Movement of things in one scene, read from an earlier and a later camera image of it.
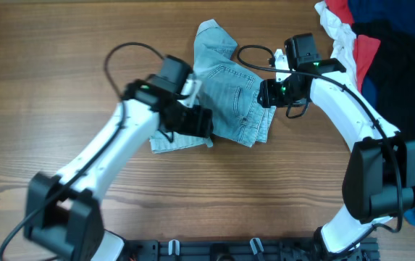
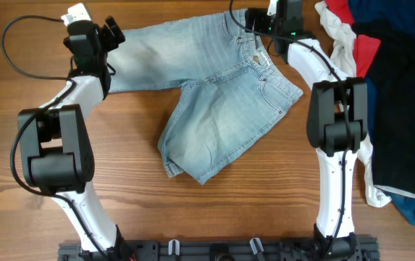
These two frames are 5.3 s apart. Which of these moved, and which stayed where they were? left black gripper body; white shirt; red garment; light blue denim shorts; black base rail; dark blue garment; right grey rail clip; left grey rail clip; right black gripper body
Moved: light blue denim shorts; left black gripper body; right black gripper body
Stayed: dark blue garment; red garment; white shirt; right grey rail clip; left grey rail clip; black base rail
